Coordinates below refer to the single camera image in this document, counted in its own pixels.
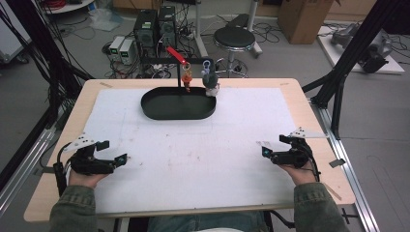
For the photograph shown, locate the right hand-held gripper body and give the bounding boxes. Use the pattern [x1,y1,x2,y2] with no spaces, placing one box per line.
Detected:
[270,127,329,169]

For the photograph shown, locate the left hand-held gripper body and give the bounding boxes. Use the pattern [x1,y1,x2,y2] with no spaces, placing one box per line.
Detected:
[67,132,116,176]

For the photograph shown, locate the black hanger stand with tray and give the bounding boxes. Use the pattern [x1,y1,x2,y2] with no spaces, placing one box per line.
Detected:
[140,57,218,121]

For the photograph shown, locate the grey plush toy purple bow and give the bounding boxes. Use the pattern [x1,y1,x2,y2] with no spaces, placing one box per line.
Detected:
[201,59,220,98]

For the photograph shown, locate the cowboy doll keychain red strap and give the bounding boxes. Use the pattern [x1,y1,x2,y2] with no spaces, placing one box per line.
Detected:
[165,45,193,94]

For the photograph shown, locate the person's left hand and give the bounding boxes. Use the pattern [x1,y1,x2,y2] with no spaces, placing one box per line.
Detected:
[68,168,109,189]

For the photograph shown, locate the person's right hand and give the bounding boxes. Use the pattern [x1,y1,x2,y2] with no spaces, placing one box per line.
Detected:
[278,162,318,187]

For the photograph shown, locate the wooden table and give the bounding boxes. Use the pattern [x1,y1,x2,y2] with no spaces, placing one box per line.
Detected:
[23,77,356,223]

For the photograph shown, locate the white table mat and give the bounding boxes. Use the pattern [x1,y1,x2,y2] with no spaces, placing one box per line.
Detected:
[86,87,301,214]

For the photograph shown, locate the person's legs in jeans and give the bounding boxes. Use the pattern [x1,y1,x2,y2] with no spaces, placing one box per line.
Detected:
[148,211,269,232]

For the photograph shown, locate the grey bench power supply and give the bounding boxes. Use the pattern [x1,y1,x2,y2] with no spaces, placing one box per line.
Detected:
[108,35,126,62]
[119,38,134,66]

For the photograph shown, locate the white board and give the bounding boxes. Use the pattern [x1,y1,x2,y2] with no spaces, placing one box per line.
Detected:
[317,25,405,75]

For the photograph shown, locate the black round stool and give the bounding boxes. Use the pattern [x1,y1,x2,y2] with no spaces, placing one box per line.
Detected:
[213,26,256,78]

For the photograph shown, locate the large cardboard box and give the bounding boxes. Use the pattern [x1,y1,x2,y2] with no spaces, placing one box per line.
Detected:
[278,0,337,45]

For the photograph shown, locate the grey and black device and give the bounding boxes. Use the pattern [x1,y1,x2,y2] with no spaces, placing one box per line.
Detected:
[330,22,393,73]

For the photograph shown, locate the black computer tower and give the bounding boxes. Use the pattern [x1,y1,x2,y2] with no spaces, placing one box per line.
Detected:
[157,5,178,49]
[132,9,159,59]

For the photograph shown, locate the clear plastic bag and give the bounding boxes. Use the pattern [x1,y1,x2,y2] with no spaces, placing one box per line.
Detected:
[88,8,125,32]

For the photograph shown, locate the white round table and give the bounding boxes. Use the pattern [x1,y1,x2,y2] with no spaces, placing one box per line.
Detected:
[44,0,95,15]

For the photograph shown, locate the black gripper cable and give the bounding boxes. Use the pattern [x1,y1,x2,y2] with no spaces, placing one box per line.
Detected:
[303,141,322,183]
[52,141,72,196]

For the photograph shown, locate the aluminium rail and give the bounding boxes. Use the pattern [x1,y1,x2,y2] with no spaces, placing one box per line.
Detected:
[0,125,56,214]
[308,96,381,232]

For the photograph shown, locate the black metal frame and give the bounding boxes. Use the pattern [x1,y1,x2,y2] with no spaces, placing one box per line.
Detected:
[0,0,95,191]
[303,0,410,139]

